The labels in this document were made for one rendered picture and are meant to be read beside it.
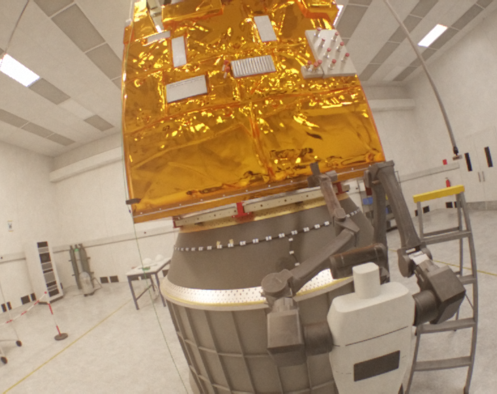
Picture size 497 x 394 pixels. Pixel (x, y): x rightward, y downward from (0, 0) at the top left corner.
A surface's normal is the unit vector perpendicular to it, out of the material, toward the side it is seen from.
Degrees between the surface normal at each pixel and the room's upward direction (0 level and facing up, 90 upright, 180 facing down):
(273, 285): 30
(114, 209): 90
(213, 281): 62
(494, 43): 90
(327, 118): 88
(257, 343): 90
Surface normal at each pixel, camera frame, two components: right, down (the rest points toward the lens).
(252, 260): -0.26, -0.47
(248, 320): -0.26, 0.00
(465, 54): -0.98, 0.20
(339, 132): -0.02, -0.05
